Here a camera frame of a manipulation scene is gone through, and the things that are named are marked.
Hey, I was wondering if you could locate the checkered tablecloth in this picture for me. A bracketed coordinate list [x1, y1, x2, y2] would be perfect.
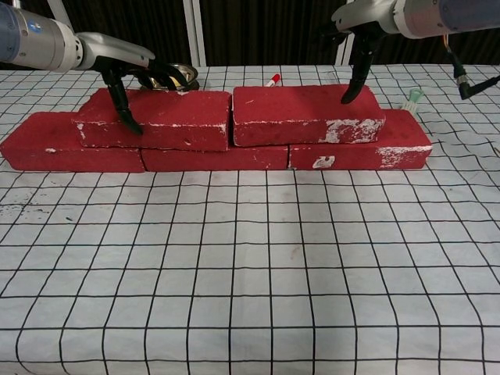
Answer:
[0, 64, 500, 375]

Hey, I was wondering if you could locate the metal bowl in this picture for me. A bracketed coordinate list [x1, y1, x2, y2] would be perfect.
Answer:
[136, 63, 200, 91]

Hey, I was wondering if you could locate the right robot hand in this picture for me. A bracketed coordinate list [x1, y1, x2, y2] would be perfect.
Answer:
[319, 0, 403, 105]

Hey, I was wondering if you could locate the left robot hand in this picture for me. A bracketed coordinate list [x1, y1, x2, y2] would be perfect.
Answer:
[76, 31, 198, 137]

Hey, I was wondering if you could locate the green brush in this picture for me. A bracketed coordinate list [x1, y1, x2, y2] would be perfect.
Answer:
[400, 88, 425, 115]

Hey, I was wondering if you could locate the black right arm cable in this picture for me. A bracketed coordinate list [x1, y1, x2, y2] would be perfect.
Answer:
[441, 33, 500, 101]

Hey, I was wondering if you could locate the red brick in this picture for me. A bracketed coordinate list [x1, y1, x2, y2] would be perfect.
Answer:
[287, 109, 434, 171]
[140, 145, 291, 173]
[0, 111, 146, 173]
[72, 87, 232, 152]
[232, 83, 386, 148]

